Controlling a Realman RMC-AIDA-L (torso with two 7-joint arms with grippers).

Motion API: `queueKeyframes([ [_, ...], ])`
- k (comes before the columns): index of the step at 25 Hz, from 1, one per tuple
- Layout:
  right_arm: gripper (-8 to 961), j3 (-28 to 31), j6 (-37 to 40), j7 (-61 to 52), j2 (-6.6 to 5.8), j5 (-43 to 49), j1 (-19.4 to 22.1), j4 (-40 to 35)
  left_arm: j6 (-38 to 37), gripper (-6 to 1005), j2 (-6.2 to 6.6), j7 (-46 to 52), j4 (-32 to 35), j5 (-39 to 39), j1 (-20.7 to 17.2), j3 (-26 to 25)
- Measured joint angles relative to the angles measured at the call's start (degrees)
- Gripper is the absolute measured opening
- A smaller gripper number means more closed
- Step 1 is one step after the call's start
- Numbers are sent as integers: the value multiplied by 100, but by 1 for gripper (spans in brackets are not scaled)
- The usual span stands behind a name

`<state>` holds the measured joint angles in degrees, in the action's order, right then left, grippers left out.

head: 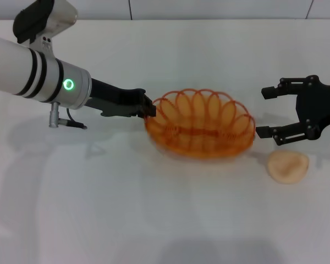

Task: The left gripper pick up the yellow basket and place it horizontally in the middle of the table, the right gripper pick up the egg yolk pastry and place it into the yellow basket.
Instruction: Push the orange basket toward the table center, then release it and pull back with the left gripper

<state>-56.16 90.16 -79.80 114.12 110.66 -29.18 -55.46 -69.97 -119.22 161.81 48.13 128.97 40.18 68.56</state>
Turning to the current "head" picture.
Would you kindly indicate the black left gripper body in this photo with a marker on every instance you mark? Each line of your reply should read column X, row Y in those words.
column 115, row 101

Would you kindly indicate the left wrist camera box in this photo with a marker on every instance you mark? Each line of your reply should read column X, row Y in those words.
column 55, row 16

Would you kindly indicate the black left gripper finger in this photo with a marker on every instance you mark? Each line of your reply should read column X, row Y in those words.
column 147, row 102
column 149, row 111

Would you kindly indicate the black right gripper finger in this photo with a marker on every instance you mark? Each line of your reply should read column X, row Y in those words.
column 264, row 132
column 269, row 92

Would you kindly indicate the pale round bread bun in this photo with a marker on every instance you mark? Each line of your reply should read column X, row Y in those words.
column 287, row 167

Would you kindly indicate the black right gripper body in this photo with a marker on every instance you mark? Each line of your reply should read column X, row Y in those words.
column 316, row 104

